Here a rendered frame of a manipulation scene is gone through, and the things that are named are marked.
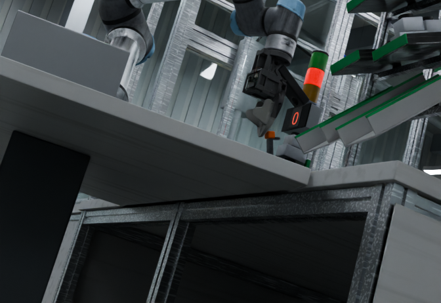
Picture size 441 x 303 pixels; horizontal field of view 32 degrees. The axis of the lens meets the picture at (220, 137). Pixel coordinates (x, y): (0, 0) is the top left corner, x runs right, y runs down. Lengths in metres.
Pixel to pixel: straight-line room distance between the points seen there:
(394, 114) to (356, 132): 0.13
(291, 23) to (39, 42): 0.67
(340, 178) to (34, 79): 0.50
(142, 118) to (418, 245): 0.46
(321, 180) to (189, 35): 1.83
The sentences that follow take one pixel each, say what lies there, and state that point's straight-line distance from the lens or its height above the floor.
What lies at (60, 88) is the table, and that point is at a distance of 1.21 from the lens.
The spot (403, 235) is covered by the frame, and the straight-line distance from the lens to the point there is 1.14.
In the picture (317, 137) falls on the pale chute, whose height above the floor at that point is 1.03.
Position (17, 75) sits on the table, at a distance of 1.21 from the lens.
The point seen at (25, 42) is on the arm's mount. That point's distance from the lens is 1.57.
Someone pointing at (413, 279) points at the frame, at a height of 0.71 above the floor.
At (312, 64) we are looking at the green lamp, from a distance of 2.22.
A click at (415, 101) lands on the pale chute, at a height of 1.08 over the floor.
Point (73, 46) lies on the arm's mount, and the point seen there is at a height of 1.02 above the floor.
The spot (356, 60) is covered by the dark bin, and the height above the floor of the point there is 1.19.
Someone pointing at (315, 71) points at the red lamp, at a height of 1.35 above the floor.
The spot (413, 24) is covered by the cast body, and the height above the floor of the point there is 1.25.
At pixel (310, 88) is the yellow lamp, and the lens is 2.19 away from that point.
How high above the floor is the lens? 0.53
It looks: 15 degrees up
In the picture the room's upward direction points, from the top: 16 degrees clockwise
